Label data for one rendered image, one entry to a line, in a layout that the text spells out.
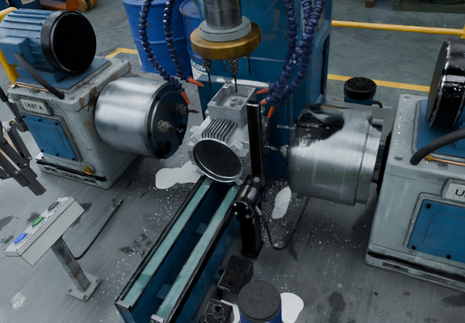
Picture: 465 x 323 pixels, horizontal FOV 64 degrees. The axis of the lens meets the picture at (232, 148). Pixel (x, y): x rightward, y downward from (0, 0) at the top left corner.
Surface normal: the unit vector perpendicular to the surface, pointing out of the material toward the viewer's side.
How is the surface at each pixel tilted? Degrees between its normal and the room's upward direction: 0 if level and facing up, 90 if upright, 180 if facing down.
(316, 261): 0
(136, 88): 9
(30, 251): 64
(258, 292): 0
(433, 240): 90
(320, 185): 92
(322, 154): 54
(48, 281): 0
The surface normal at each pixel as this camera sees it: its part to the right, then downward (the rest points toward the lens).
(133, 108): -0.34, -0.15
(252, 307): -0.09, -0.77
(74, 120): -0.40, 0.60
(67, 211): 0.78, -0.17
